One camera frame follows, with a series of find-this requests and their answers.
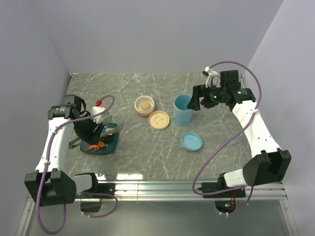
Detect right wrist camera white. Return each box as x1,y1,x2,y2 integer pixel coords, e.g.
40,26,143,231
202,66,220,88

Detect teal square plate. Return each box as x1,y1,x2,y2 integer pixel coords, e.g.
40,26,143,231
80,122,119,155

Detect blue tall cup container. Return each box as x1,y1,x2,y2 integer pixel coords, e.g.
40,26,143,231
173,94,193,126

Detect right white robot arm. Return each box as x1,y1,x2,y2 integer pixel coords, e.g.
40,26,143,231
187,67,291,197

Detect aluminium mounting rail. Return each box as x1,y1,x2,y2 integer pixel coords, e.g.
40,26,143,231
14,73,300,236

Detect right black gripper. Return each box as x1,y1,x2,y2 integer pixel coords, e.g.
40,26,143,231
187,83,227,111

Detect red shrimp piece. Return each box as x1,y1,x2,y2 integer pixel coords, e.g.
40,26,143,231
85,145,100,151

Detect orange fried food piece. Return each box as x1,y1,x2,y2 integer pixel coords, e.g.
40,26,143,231
97,141,106,148

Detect beige round lid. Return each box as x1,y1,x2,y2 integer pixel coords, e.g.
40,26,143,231
149,111,170,130

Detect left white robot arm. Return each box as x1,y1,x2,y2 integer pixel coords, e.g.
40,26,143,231
24,95,108,207

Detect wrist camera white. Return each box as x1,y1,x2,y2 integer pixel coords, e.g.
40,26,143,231
90,100,109,123
202,66,220,88

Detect dark seaweed sushi roll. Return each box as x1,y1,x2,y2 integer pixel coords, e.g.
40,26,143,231
99,135,114,144

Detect purple cable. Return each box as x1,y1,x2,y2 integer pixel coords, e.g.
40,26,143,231
35,95,118,234
191,60,260,217

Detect blue round lid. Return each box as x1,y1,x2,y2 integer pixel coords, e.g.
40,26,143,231
181,132,203,151

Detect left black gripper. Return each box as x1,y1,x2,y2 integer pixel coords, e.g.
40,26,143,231
74,112,105,145

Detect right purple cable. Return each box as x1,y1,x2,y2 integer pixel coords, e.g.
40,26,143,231
191,60,260,217

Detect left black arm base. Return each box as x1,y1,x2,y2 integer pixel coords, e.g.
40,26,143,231
80,183,116,213

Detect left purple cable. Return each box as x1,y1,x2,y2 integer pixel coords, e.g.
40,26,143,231
35,95,118,234

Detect metal serving tongs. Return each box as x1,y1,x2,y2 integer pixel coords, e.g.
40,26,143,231
68,116,124,149

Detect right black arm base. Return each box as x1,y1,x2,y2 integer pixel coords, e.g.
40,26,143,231
198,182,246,215

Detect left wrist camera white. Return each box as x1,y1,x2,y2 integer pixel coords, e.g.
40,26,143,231
90,100,109,123

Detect pink white bowl container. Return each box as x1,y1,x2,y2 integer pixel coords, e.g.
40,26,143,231
134,95,155,117

